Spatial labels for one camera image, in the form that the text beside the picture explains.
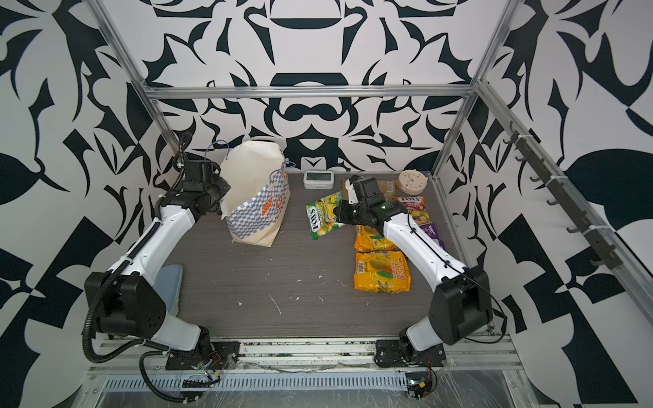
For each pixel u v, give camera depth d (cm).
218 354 73
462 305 42
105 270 44
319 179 130
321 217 85
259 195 79
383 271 86
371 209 62
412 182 115
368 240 94
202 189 64
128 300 43
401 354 66
